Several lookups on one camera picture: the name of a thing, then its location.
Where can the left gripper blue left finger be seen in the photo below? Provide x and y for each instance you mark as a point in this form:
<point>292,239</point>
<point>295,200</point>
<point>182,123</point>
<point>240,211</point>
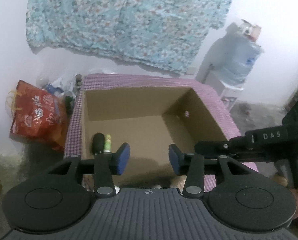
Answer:
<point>121,157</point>

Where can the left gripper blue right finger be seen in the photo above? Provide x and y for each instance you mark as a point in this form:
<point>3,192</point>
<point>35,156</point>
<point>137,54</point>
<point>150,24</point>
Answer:
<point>177,160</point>

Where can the teal floral hanging cloth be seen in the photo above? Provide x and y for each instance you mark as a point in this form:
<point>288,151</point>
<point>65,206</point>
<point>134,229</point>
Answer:
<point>165,34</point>

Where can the red gift bag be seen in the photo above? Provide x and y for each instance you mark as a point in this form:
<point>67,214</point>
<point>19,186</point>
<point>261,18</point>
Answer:
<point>38,116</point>

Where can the black cylindrical object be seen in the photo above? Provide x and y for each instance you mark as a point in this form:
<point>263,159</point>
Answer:
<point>98,143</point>

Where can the water dispenser with blue bottle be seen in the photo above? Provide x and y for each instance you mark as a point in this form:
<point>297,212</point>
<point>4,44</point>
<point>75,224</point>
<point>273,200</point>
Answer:
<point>230,60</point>

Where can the brown cardboard box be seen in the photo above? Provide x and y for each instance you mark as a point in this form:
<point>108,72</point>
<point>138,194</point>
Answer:
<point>149,119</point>

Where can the green tube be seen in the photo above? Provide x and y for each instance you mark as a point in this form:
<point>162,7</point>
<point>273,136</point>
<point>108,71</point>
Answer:
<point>107,144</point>

